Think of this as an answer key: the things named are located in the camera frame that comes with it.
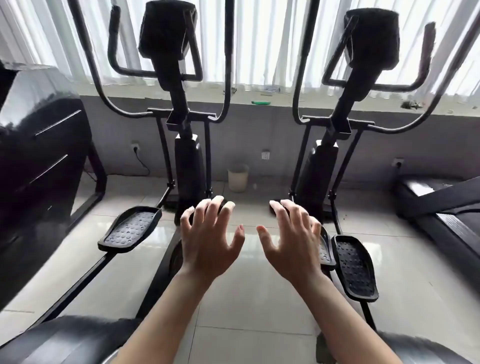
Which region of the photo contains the person's right forearm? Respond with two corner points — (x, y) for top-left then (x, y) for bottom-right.
(288, 271), (404, 364)

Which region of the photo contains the black elliptical machine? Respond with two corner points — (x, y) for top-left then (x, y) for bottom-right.
(291, 0), (480, 364)
(0, 0), (235, 364)

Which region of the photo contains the white trash bin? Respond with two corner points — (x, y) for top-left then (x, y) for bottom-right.
(227, 162), (251, 193)

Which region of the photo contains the white curtain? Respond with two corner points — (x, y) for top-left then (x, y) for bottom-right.
(0, 0), (480, 99)

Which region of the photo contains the person's left forearm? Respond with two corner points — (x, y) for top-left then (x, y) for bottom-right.
(111, 270), (219, 364)

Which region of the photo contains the glossy black treadmill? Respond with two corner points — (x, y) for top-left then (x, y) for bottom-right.
(0, 60), (108, 312)

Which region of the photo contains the person's right hand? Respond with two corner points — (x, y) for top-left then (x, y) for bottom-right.
(256, 198), (325, 290)

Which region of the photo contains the person's left hand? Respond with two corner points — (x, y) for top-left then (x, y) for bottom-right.
(178, 195), (246, 286)

